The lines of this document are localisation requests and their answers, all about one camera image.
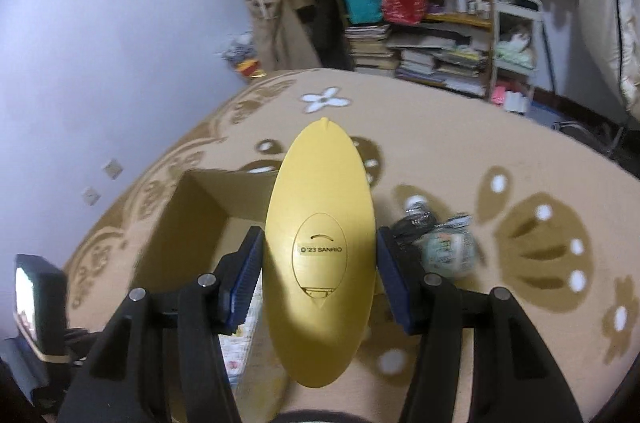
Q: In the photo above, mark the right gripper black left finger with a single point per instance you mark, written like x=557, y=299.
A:
x=122, y=378

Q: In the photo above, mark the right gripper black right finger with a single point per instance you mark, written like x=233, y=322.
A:
x=515, y=377

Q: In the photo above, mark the white remote control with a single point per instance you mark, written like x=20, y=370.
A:
x=236, y=348

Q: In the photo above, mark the brown cardboard box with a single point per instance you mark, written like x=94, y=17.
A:
x=206, y=217

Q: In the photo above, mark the yellow oval device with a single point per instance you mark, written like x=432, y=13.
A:
x=319, y=270

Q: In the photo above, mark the beige floral carpet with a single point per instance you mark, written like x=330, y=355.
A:
x=554, y=222

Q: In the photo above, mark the colourful toy pile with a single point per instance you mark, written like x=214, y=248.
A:
x=242, y=57

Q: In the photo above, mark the white metal cart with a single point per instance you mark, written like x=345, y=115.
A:
x=514, y=64

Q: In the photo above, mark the wooden bookshelf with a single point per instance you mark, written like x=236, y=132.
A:
x=450, y=48

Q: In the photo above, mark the lower wall socket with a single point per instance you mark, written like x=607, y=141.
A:
x=90, y=196

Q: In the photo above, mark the wall socket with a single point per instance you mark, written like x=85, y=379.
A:
x=112, y=168
x=90, y=196

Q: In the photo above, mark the upper wall socket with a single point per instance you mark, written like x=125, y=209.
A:
x=112, y=168

